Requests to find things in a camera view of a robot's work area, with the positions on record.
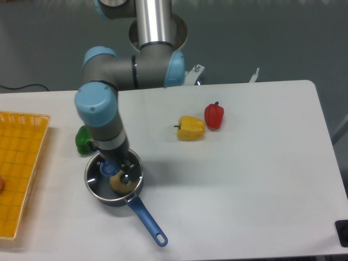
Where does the yellow plastic basket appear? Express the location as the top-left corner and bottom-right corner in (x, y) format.
(1, 111), (51, 240)

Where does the green bell pepper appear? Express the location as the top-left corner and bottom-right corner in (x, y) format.
(75, 126), (98, 156)

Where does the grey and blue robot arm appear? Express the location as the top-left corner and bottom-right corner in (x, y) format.
(74, 1), (185, 182)

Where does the dark pot with blue handle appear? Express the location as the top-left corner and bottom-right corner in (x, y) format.
(84, 148), (169, 248)

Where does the white bracket with bolt right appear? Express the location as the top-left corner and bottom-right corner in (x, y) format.
(249, 67), (260, 83)

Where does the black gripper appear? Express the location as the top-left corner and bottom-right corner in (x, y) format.
(91, 141), (139, 184)

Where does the glass pot lid blue knob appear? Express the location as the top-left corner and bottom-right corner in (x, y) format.
(84, 148), (144, 203)

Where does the beige donut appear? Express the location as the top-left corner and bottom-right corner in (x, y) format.
(109, 170), (139, 196)

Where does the yellow bell pepper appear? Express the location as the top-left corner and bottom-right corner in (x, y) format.
(174, 115), (206, 141)

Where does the black cable on floor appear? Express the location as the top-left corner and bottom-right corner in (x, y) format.
(0, 84), (50, 92)

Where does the red bell pepper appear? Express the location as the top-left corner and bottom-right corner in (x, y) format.
(204, 101), (225, 130)

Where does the black device at table corner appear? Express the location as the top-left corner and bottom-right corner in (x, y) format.
(335, 220), (348, 247)

